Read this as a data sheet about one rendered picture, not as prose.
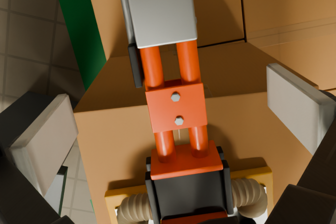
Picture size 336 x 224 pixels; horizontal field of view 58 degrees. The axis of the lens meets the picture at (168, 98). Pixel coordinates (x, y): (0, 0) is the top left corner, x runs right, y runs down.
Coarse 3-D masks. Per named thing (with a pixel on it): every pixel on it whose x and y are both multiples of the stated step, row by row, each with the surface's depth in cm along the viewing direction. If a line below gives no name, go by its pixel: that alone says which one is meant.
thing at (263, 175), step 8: (256, 168) 52; (264, 168) 52; (232, 176) 51; (240, 176) 51; (248, 176) 51; (256, 176) 51; (264, 176) 51; (264, 184) 52; (272, 184) 52; (272, 192) 52; (272, 200) 53; (272, 208) 54; (240, 216) 53; (264, 216) 53
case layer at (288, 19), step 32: (96, 0) 81; (224, 0) 82; (256, 0) 82; (288, 0) 82; (320, 0) 82; (224, 32) 84; (256, 32) 85; (288, 32) 85; (320, 32) 85; (288, 64) 88; (320, 64) 88
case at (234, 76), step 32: (128, 64) 75; (224, 64) 66; (256, 64) 63; (96, 96) 55; (128, 96) 53; (224, 96) 48; (256, 96) 48; (96, 128) 49; (128, 128) 50; (224, 128) 50; (256, 128) 50; (96, 160) 52; (128, 160) 52; (256, 160) 52; (288, 160) 53; (96, 192) 54
